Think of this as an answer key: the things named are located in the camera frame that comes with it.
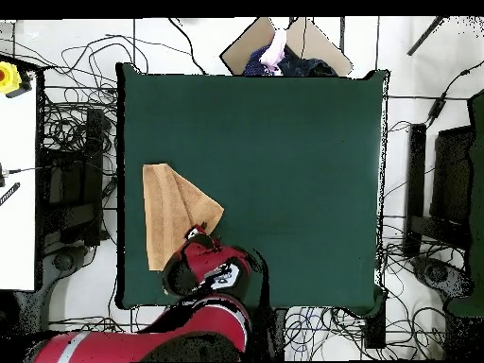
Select orange terry towel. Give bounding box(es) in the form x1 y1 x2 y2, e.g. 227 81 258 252
142 163 225 272

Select dark green table cloth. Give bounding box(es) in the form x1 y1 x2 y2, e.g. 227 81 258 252
114 61 390 317

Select black equipment stand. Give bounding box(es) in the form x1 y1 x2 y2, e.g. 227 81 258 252
37 107 114 254
402 123 475 258

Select grey stand base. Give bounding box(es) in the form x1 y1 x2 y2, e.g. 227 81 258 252
411 255 474 303
41 245 90 288

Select blue dotted garment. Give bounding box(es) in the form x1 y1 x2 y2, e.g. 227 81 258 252
242 43 279 77

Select white desk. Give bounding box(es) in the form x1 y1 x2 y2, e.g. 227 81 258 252
0 73 37 291

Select brown cardboard box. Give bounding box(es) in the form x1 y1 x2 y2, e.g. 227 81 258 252
219 16 354 78

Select dark navy garment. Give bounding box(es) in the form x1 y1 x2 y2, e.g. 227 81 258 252
277 44 338 78

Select white pink garment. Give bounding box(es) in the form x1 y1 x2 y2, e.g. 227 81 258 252
259 27 288 75

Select black button holder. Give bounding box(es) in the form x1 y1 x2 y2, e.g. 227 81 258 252
5 68 35 99

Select yellow emergency stop button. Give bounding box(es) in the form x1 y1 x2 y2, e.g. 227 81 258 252
0 60 23 95

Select dark green draped fabric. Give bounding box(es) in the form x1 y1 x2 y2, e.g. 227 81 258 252
445 90 484 319

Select black rod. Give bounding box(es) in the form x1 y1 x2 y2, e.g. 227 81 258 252
406 15 448 57

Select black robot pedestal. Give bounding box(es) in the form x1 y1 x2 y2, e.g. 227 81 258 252
264 307 287 361

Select blue cable loops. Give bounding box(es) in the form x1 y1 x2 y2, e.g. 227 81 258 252
285 307 323 355

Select black ribbed strap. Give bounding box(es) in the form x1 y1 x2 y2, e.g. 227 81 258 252
0 181 21 207

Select black cable with adapter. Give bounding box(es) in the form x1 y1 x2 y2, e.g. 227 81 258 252
424 60 484 127

